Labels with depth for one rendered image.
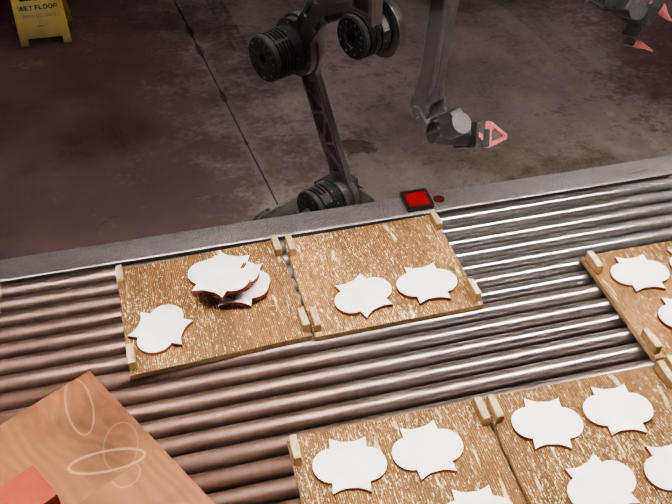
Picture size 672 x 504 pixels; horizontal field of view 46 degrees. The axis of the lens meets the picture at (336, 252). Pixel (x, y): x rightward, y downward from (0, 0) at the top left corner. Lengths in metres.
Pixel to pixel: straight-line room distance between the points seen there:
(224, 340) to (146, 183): 2.17
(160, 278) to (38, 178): 2.17
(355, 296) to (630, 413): 0.65
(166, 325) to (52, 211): 2.06
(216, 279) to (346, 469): 0.56
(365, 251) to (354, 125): 2.25
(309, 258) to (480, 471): 0.71
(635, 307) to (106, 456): 1.22
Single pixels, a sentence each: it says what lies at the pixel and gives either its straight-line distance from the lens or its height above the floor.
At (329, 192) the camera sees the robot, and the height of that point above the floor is 0.41.
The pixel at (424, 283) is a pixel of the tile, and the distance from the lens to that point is 1.93.
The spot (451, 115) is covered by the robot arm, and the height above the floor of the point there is 1.23.
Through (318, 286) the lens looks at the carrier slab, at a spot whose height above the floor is 0.94.
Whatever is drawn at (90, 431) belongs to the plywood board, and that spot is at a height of 1.04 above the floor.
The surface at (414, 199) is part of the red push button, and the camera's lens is 2.20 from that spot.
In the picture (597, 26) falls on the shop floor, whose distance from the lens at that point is 5.47.
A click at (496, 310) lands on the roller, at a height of 0.92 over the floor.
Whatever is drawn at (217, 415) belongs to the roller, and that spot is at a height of 0.92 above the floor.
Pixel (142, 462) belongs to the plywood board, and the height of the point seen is 1.04.
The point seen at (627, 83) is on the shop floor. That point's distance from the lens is 4.88.
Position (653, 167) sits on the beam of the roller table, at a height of 0.91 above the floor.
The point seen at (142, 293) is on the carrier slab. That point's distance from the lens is 1.96.
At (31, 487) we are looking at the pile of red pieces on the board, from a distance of 1.22.
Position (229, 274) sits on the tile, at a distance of 1.87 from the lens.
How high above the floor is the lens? 2.28
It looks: 42 degrees down
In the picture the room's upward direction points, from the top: straight up
